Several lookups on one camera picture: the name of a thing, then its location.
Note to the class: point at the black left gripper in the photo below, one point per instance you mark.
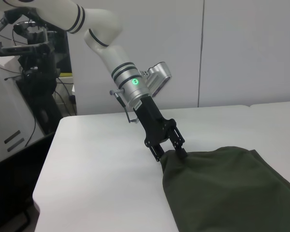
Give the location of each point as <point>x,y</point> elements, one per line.
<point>152,120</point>

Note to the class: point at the dark green t-shirt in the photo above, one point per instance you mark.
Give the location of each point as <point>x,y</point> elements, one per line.
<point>232,193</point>

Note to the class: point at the white equipment cabinet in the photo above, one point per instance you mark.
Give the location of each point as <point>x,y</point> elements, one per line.
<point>4,101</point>

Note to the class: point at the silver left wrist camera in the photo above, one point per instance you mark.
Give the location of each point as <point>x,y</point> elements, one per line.
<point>157,75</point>

